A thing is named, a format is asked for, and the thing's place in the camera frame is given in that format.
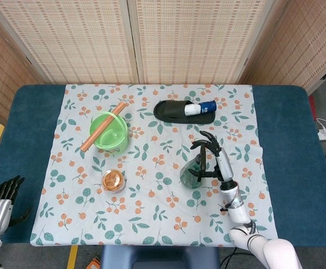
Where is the clear jar of rubber bands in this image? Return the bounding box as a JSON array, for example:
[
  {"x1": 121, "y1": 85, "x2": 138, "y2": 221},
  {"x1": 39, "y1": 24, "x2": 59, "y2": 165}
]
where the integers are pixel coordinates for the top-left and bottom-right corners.
[{"x1": 100, "y1": 168, "x2": 127, "y2": 194}]

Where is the black rubber slipper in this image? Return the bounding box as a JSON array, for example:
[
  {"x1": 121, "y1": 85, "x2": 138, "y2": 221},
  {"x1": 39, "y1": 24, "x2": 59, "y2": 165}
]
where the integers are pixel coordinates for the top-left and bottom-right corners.
[{"x1": 153, "y1": 99, "x2": 216, "y2": 124}]

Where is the green transparent spray bottle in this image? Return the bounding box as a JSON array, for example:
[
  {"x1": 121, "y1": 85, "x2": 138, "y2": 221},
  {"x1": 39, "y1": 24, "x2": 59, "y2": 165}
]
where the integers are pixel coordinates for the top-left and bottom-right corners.
[{"x1": 179, "y1": 140, "x2": 220, "y2": 191}]

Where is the woven bamboo folding screen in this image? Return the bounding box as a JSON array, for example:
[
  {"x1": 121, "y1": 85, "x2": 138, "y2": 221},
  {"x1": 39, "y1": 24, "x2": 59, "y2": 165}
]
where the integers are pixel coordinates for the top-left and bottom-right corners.
[{"x1": 0, "y1": 0, "x2": 326, "y2": 126}]

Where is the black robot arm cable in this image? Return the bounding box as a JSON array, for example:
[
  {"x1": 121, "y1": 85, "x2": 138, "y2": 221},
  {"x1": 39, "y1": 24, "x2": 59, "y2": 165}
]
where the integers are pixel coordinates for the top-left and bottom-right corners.
[{"x1": 220, "y1": 246, "x2": 239, "y2": 269}]

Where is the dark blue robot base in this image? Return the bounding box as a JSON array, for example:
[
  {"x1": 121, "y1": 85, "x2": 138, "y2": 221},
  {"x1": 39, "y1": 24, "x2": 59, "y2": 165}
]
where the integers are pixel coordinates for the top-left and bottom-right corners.
[{"x1": 100, "y1": 245, "x2": 221, "y2": 269}]

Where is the blue and white tube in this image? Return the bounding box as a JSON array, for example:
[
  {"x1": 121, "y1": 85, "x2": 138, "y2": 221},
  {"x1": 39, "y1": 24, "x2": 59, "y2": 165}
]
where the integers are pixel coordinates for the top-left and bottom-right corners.
[{"x1": 184, "y1": 100, "x2": 218, "y2": 117}]

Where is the light green plastic bucket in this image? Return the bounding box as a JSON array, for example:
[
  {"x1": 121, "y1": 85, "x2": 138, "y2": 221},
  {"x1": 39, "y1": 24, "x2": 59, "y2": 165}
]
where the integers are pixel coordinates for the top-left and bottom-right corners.
[{"x1": 89, "y1": 111, "x2": 130, "y2": 154}]

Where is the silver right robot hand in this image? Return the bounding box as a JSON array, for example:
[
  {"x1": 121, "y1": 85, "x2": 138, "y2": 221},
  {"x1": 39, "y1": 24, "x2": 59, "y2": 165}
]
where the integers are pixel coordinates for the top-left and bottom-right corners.
[{"x1": 198, "y1": 130, "x2": 235, "y2": 183}]

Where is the wooden rolling pin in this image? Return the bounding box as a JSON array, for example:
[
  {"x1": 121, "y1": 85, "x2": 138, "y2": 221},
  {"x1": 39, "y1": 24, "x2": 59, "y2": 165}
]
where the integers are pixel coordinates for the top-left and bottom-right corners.
[{"x1": 80, "y1": 101, "x2": 127, "y2": 154}]

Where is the white fruit-print tablecloth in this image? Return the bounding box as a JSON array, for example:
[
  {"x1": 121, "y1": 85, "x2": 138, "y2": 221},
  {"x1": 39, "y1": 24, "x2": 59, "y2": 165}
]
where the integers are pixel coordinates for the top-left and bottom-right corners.
[{"x1": 30, "y1": 83, "x2": 278, "y2": 248}]

